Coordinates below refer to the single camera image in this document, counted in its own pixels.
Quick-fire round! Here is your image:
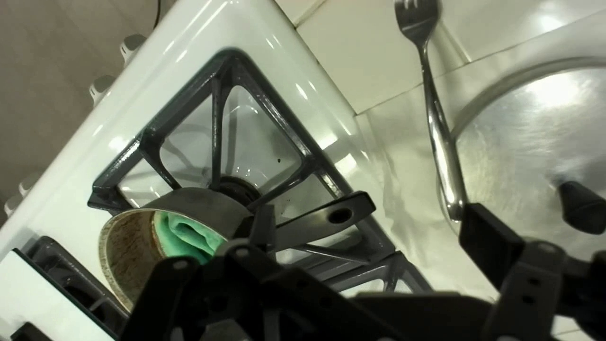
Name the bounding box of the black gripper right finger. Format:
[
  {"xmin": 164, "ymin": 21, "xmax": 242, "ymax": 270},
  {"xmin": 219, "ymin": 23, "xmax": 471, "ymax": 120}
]
[{"xmin": 458, "ymin": 203, "xmax": 568, "ymax": 341}]

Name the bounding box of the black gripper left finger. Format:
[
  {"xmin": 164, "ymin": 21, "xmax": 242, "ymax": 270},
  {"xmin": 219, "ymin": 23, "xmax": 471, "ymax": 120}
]
[{"xmin": 121, "ymin": 203, "xmax": 285, "ymax": 341}]

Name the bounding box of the silver metal fork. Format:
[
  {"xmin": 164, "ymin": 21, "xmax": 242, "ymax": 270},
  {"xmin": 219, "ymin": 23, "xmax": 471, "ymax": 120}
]
[{"xmin": 393, "ymin": 0, "xmax": 473, "ymax": 224}]

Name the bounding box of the silver pot lid black knob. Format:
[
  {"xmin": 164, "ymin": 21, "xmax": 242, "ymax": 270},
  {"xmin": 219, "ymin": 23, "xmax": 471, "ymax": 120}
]
[{"xmin": 450, "ymin": 55, "xmax": 606, "ymax": 258}]

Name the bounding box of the green rag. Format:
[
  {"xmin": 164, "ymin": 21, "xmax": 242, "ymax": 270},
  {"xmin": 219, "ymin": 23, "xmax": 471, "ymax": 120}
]
[{"xmin": 153, "ymin": 211, "xmax": 229, "ymax": 268}]

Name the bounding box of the black stove grate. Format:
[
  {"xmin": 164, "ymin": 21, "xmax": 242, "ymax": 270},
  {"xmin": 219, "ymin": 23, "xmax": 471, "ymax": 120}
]
[
  {"xmin": 9, "ymin": 234, "xmax": 132, "ymax": 341},
  {"xmin": 280, "ymin": 243, "xmax": 439, "ymax": 300},
  {"xmin": 85, "ymin": 46, "xmax": 355, "ymax": 220}
]

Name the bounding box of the white stove knob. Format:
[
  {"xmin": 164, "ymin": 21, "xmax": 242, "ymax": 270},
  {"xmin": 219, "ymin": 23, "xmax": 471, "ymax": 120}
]
[
  {"xmin": 85, "ymin": 74, "xmax": 119, "ymax": 105},
  {"xmin": 13, "ymin": 177, "xmax": 41, "ymax": 201},
  {"xmin": 117, "ymin": 33, "xmax": 147, "ymax": 65}
]

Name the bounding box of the white gas stove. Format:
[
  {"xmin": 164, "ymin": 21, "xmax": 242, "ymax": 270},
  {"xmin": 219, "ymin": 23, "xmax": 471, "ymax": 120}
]
[{"xmin": 0, "ymin": 0, "xmax": 507, "ymax": 341}]

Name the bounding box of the metal pot with black handle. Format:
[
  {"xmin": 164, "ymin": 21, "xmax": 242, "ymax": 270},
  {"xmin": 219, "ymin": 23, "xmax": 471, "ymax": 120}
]
[{"xmin": 96, "ymin": 188, "xmax": 378, "ymax": 315}]

